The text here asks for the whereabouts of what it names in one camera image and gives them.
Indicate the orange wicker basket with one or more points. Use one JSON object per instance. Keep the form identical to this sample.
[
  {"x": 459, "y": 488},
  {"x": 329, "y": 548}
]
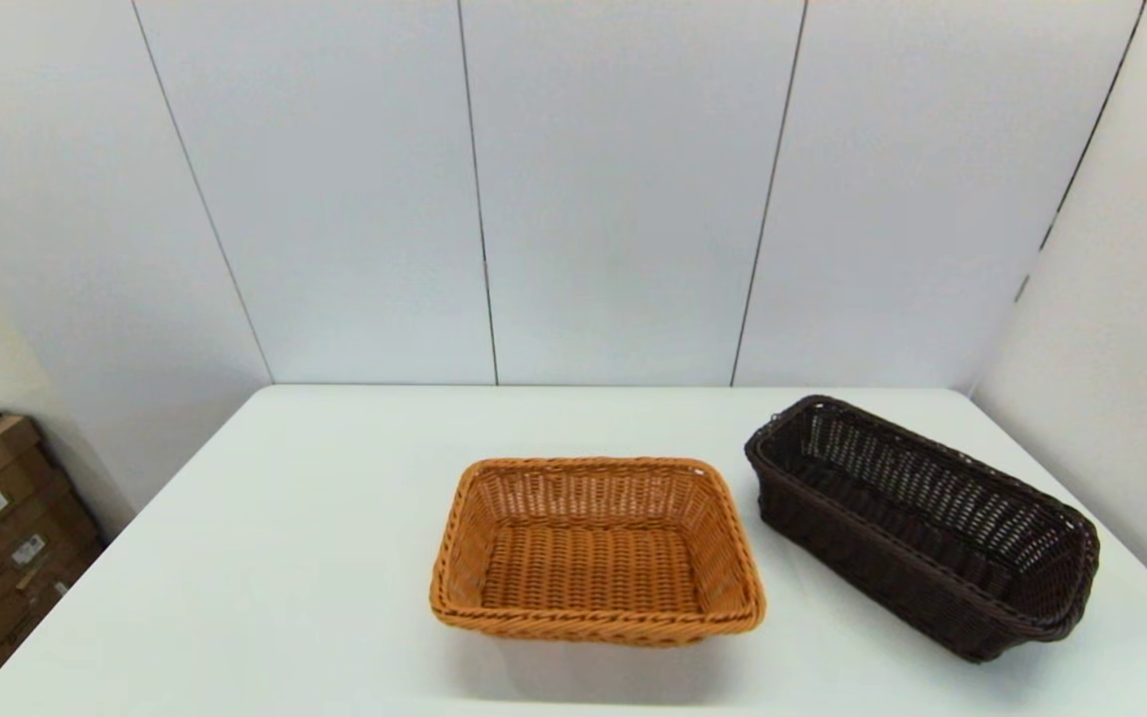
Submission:
[{"x": 583, "y": 568}]

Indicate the dark brown wicker basket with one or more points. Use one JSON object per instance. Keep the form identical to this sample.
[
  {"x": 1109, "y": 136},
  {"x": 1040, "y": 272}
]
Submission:
[{"x": 892, "y": 558}]

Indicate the labelled brown cardboard box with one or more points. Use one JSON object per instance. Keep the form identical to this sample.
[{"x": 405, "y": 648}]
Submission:
[
  {"x": 31, "y": 612},
  {"x": 21, "y": 503},
  {"x": 61, "y": 543}
]

